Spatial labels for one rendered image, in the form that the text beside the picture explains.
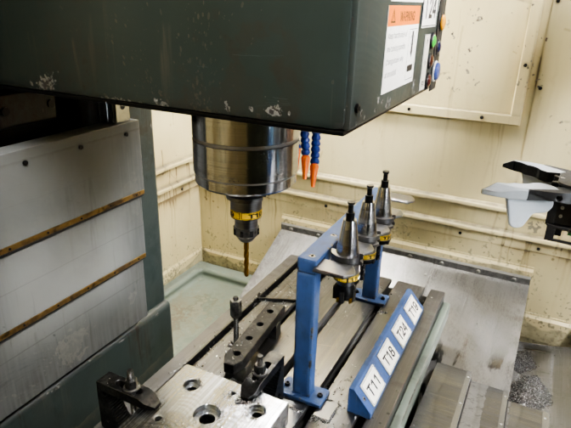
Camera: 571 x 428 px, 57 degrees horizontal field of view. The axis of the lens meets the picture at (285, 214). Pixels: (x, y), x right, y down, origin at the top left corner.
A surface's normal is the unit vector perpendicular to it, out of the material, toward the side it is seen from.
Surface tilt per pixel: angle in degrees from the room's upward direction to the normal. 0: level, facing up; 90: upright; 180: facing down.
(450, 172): 90
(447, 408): 8
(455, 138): 90
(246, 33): 90
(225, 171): 90
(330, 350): 0
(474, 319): 24
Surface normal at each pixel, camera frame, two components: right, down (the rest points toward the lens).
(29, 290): 0.89, 0.19
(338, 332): 0.03, -0.93
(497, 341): -0.16, -0.72
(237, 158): -0.05, 0.37
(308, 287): -0.45, 0.33
